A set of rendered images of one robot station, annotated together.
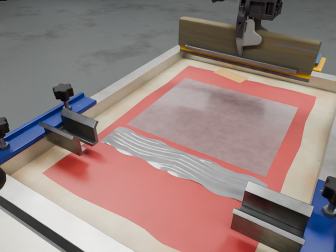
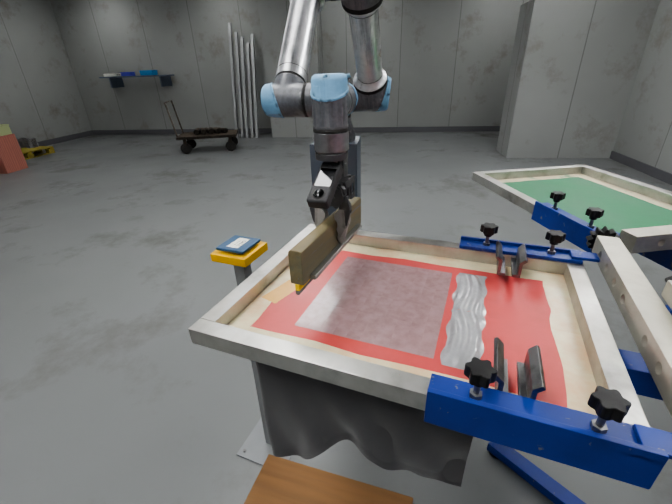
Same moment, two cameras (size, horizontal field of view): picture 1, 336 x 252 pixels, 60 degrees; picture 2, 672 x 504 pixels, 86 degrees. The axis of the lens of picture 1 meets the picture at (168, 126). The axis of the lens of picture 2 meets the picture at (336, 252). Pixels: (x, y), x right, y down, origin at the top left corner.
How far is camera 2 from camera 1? 1.03 m
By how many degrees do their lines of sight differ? 81
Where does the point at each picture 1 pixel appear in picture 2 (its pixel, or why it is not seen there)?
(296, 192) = (458, 263)
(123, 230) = (561, 328)
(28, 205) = (619, 370)
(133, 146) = (470, 341)
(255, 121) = (381, 276)
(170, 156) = (466, 315)
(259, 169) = (445, 275)
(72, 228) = (602, 335)
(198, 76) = (288, 314)
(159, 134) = (436, 329)
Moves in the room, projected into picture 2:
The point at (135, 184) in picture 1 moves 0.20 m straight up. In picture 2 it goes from (514, 331) to (535, 245)
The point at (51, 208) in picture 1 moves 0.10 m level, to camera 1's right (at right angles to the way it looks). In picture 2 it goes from (604, 354) to (563, 319)
